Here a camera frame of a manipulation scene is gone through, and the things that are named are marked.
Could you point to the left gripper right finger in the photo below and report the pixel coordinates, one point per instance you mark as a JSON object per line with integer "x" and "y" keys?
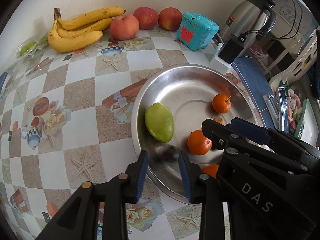
{"x": 190, "y": 173}

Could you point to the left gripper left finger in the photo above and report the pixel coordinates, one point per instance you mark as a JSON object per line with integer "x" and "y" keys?
{"x": 137, "y": 174}

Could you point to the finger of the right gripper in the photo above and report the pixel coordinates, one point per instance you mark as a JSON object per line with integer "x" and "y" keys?
{"x": 227, "y": 138}
{"x": 250, "y": 131}

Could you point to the brown kiwi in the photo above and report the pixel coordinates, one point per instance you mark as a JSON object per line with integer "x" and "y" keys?
{"x": 219, "y": 120}

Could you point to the orange tangerine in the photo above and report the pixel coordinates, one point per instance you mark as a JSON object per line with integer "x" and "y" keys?
{"x": 221, "y": 103}
{"x": 211, "y": 170}
{"x": 198, "y": 144}

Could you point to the dark plum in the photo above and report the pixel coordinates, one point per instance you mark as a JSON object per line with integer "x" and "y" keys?
{"x": 169, "y": 155}

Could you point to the green pear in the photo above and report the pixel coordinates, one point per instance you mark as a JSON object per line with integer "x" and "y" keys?
{"x": 160, "y": 122}

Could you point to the grey phone stand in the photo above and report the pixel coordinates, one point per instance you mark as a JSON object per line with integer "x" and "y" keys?
{"x": 273, "y": 108}

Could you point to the smartphone on stand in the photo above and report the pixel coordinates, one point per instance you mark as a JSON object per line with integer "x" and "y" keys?
{"x": 283, "y": 112}

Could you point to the large steel plate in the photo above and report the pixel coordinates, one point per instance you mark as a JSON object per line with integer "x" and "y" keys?
{"x": 187, "y": 90}

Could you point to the white plastic chair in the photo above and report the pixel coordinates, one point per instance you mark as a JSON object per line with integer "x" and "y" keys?
{"x": 300, "y": 65}

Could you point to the patterned plastic tablecloth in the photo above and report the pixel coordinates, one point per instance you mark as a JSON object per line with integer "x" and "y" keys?
{"x": 65, "y": 119}

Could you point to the black power adapter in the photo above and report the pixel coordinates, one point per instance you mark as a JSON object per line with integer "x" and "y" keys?
{"x": 232, "y": 48}

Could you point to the teal house-shaped box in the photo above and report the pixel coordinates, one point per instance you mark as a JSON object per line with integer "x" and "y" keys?
{"x": 196, "y": 31}

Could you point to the steel thermos jug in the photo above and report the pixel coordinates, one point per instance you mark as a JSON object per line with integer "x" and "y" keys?
{"x": 256, "y": 16}

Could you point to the red right apple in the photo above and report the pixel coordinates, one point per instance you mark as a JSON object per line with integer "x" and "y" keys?
{"x": 170, "y": 19}

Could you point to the dark red middle apple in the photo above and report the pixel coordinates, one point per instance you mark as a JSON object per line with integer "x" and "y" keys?
{"x": 147, "y": 17}

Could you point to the pale red apple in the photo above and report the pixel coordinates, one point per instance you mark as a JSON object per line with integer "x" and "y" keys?
{"x": 124, "y": 27}

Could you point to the yellow banana bunch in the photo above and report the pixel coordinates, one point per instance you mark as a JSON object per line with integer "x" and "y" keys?
{"x": 82, "y": 31}

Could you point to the clear plastic fruit tray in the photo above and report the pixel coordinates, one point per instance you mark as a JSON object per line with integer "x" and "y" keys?
{"x": 31, "y": 46}

